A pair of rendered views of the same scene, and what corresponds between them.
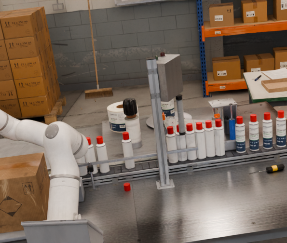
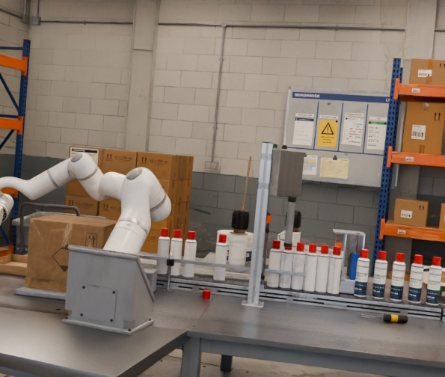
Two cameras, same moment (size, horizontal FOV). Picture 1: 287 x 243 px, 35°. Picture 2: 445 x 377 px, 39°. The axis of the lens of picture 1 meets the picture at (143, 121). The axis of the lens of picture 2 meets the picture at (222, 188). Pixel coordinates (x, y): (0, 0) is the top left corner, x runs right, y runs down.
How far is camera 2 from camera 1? 0.83 m
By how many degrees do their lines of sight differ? 20
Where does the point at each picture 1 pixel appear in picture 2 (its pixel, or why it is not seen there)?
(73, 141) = (154, 191)
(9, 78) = not seen: hidden behind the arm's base
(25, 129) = (110, 178)
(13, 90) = not seen: hidden behind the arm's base
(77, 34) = (225, 203)
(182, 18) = (362, 212)
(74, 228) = (120, 264)
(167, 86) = (278, 176)
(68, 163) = (140, 209)
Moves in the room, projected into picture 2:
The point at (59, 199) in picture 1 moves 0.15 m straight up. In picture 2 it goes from (117, 240) to (120, 197)
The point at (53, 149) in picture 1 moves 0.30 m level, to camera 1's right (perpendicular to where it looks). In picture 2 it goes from (129, 192) to (211, 200)
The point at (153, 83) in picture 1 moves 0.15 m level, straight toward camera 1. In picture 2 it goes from (265, 170) to (259, 171)
